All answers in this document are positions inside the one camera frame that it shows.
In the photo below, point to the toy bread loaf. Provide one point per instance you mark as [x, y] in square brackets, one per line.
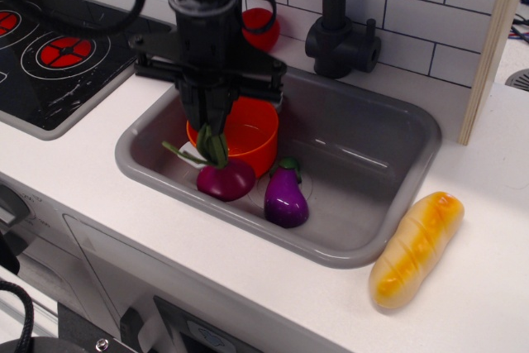
[415, 248]

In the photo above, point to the purple toy beet green leaves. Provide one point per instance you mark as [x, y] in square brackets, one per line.
[220, 177]

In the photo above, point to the grey plastic sink basin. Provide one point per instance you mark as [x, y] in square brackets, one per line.
[362, 157]

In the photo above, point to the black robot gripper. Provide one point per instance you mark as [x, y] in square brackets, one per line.
[210, 52]

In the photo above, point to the orange toy pot grey handles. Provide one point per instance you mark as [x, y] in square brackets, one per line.
[251, 132]

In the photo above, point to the black metal base plate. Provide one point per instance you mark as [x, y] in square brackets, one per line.
[75, 335]

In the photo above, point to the white toy oven front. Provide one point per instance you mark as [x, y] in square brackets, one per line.
[154, 305]

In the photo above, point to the black toy stove top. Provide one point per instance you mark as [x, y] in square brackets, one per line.
[50, 81]

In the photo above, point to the red toy tomato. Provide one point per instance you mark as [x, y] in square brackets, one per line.
[255, 18]

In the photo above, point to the light wooden side panel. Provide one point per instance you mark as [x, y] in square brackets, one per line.
[499, 26]

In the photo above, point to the grey round drain grate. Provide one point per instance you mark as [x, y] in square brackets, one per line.
[519, 79]

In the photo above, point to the dark grey toy faucet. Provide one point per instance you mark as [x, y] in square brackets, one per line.
[337, 47]

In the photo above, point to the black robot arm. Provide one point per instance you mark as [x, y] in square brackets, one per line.
[206, 9]

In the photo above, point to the grey oven knob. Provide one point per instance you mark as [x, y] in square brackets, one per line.
[13, 208]

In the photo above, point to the purple toy eggplant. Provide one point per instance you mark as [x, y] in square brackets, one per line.
[284, 203]

